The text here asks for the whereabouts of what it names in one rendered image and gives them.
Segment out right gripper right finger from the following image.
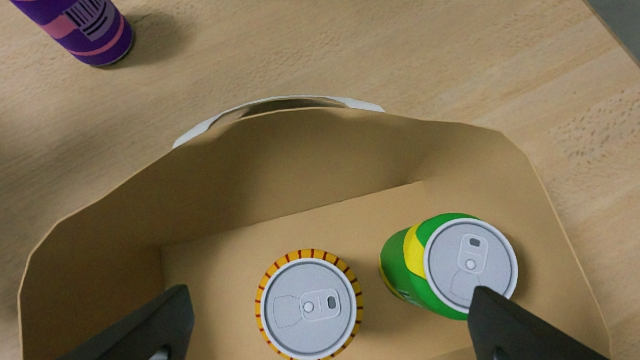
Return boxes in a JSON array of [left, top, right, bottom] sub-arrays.
[[467, 285, 610, 360]]

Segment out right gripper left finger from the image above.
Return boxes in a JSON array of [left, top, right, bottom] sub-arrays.
[[54, 284, 195, 360]]

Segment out green and yellow drink can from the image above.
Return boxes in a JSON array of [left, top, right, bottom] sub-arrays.
[[379, 213, 518, 321]]

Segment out tan bag floor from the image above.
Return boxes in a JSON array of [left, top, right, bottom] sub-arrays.
[[159, 180, 473, 360]]

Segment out purple drink can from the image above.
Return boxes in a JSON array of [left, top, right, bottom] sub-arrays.
[[9, 0, 133, 66]]

